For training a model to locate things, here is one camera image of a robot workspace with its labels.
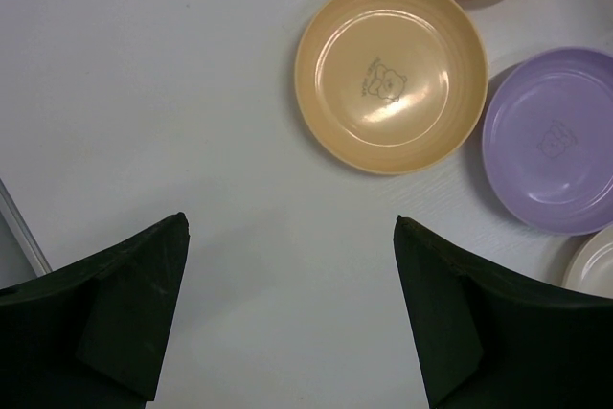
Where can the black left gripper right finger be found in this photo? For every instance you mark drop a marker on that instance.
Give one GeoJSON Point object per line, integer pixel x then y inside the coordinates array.
{"type": "Point", "coordinates": [489, 337]}

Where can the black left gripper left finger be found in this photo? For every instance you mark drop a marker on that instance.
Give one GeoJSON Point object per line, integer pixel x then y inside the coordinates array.
{"type": "Point", "coordinates": [94, 333]}

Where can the yellow plate left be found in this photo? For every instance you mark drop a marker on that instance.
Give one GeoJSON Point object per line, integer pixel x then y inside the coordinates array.
{"type": "Point", "coordinates": [391, 86]}

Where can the cream plate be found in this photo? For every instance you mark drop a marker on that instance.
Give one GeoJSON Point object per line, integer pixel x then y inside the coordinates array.
{"type": "Point", "coordinates": [590, 270]}

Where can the purple plate centre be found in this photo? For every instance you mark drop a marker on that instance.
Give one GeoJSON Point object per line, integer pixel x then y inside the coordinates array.
{"type": "Point", "coordinates": [547, 141]}

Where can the aluminium frame rail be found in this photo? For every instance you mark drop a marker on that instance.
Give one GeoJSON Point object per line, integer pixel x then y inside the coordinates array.
{"type": "Point", "coordinates": [23, 235]}

